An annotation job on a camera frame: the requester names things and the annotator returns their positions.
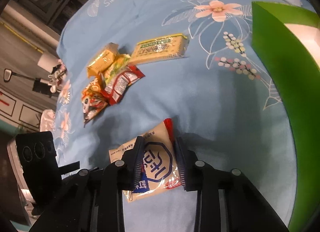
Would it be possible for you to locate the white blue snack packet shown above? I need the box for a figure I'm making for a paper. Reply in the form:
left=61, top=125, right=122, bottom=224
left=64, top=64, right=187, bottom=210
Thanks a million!
left=123, top=118, right=181, bottom=202

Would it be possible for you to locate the yellow rice crust snack bag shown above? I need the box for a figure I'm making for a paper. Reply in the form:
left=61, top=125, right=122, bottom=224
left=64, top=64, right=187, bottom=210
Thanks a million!
left=86, top=43, right=119, bottom=78

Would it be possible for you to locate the soda cracker packet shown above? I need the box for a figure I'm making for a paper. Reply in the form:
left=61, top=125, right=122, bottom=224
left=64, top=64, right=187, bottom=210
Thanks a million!
left=129, top=33, right=189, bottom=65

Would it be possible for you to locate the light blue floral cloth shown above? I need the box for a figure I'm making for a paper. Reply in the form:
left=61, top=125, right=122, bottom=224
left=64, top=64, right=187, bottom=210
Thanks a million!
left=53, top=0, right=310, bottom=231

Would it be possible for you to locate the orange panda snack bag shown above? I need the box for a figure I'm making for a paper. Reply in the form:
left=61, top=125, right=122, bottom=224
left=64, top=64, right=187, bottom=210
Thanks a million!
left=81, top=78, right=108, bottom=125

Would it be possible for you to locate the red white snack packet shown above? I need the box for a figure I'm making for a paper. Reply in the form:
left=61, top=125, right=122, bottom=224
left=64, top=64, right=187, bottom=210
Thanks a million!
left=102, top=65, right=145, bottom=106

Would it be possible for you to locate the white flower ornament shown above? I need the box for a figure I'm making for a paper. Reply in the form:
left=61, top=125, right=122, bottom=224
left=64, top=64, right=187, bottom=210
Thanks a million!
left=48, top=59, right=67, bottom=94

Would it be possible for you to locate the green yellow snack packet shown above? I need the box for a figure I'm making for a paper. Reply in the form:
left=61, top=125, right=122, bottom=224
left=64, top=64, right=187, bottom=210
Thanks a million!
left=103, top=54, right=131, bottom=88

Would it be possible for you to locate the green storage box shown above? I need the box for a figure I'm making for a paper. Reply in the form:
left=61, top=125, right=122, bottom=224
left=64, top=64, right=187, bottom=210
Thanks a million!
left=252, top=1, right=319, bottom=231

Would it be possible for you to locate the black camera box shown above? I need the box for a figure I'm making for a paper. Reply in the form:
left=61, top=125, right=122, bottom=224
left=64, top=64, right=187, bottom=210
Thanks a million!
left=15, top=131, right=80, bottom=208

